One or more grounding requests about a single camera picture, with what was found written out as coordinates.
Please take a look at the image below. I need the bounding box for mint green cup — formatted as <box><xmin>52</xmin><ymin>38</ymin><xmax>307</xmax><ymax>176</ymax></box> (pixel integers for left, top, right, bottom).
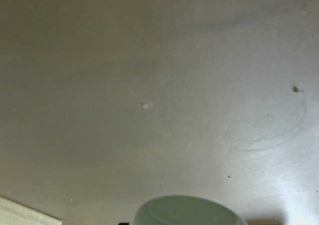
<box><xmin>133</xmin><ymin>195</ymin><xmax>247</xmax><ymax>225</ymax></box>

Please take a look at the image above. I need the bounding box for bamboo cutting board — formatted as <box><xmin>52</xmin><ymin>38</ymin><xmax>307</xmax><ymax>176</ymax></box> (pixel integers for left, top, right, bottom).
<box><xmin>0</xmin><ymin>197</ymin><xmax>62</xmax><ymax>225</ymax></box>

